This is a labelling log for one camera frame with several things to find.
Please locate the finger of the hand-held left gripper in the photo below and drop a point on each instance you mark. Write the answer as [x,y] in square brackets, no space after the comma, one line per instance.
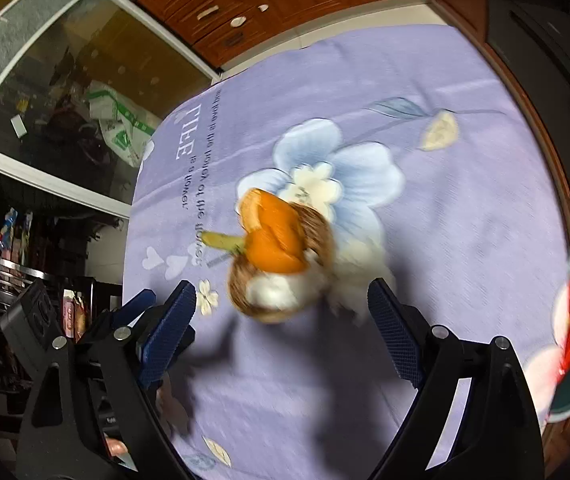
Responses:
[133,305]

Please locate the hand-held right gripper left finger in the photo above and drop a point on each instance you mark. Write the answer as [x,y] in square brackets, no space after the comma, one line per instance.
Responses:
[170,330]

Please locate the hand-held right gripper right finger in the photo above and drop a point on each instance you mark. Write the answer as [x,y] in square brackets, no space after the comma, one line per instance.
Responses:
[395,332]

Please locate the banana peel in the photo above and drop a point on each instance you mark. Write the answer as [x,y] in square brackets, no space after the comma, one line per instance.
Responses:
[220,241]

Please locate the brown basket with orange fruit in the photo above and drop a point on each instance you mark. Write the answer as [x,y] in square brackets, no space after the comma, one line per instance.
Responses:
[317,232]

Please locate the orange peel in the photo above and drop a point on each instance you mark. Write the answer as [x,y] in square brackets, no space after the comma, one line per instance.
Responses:
[272,232]

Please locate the person's left hand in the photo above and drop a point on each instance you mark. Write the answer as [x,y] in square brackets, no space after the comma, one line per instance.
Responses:
[116,449]

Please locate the pink packet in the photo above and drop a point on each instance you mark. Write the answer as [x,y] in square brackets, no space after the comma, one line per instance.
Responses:
[74,312]

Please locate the white tissue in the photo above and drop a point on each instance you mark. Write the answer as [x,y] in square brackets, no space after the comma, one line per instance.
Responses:
[360,265]

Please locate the colourful snack packets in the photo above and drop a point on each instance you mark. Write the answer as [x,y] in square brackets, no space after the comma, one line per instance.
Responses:
[12,227]

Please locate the purple floral tablecloth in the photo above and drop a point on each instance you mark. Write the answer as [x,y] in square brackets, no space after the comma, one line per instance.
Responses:
[465,185]

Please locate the white green plastic bag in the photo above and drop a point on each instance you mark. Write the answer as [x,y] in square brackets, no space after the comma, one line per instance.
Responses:
[120,130]

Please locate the small white box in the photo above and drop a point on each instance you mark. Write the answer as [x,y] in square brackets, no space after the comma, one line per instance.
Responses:
[18,126]

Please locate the glass sliding door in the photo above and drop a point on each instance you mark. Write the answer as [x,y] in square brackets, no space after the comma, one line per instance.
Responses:
[40,60]

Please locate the dark wooden door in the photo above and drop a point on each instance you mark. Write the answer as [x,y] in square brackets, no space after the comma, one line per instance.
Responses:
[540,85]

